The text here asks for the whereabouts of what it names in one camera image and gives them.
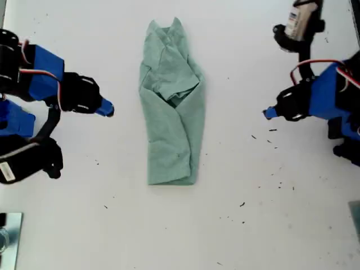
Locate green t-shirt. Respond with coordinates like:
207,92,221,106
138,16,208,186

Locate shiny steel plate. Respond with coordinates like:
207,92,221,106
0,212,23,270

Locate red white servo wire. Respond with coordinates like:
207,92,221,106
18,39,63,111
290,58,360,92

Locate short black camera stalk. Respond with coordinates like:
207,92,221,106
32,105,62,143
296,46,316,82

